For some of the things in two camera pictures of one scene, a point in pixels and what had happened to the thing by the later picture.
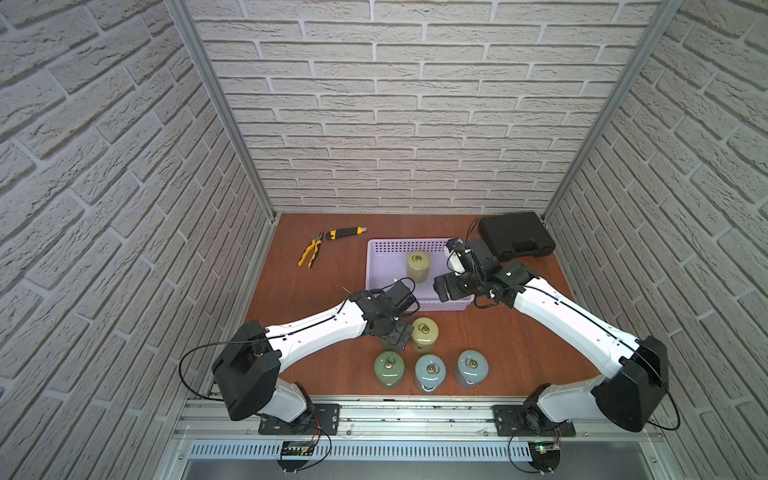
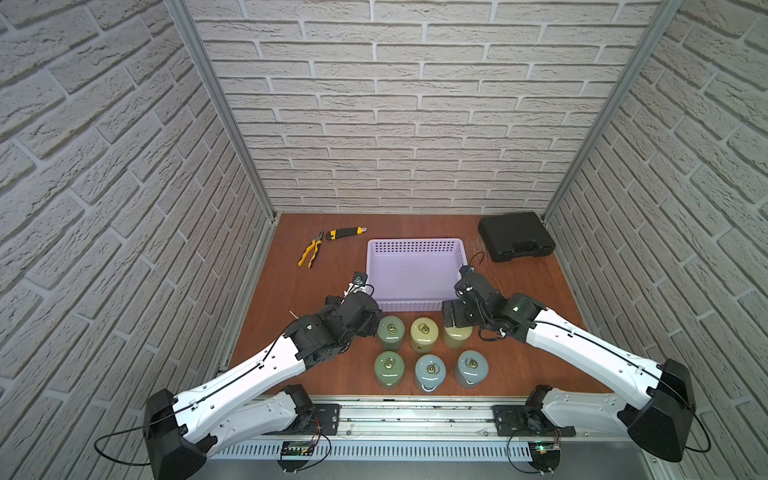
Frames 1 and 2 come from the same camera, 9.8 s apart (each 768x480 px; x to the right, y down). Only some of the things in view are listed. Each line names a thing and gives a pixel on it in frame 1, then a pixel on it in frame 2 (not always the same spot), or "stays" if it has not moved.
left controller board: x=295 y=448 stays
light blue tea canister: x=471 y=369 stays
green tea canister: x=388 y=368 stays
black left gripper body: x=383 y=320 to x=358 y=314
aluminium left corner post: x=222 y=92 stays
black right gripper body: x=458 y=285 to x=460 y=316
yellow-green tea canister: x=424 y=334 stays
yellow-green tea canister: x=418 y=265 to x=456 y=337
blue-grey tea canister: x=430 y=372 stays
